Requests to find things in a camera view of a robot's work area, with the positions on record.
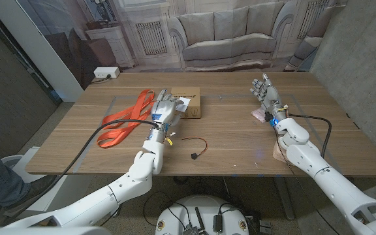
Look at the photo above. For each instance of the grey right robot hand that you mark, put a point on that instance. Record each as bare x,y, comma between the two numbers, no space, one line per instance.
269,96

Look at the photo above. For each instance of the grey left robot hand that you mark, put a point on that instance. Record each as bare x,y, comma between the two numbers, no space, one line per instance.
163,111

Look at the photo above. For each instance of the white card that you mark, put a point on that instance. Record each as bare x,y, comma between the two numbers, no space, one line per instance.
185,104

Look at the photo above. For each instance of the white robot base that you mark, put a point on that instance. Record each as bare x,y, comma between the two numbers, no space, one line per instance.
188,200

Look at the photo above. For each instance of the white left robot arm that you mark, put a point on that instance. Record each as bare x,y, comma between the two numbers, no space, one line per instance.
135,176

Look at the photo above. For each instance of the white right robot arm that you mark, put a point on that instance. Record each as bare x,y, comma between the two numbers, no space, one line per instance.
338,192

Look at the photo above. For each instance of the cardboard packing box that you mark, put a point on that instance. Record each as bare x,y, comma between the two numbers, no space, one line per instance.
193,94

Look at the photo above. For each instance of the pink packet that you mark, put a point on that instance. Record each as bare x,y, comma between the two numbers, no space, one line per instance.
257,115

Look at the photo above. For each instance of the tan wooden block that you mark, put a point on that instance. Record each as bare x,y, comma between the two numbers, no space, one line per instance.
276,154

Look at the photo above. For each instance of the white power strip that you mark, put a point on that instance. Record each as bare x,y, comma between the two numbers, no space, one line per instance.
106,72

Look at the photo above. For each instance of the printed living room backdrop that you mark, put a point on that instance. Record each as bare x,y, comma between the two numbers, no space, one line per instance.
227,32

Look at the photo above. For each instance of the grey table leg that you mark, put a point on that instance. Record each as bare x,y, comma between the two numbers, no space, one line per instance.
284,199

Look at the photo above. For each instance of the dark shoe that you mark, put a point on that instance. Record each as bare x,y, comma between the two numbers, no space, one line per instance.
41,187

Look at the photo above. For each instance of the white floor stand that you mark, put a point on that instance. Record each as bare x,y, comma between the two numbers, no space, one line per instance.
18,166

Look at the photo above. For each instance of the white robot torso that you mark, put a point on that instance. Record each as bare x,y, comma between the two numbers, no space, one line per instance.
44,231

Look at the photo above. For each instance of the grey perforated wall panel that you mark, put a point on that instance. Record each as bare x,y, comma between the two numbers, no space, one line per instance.
8,98

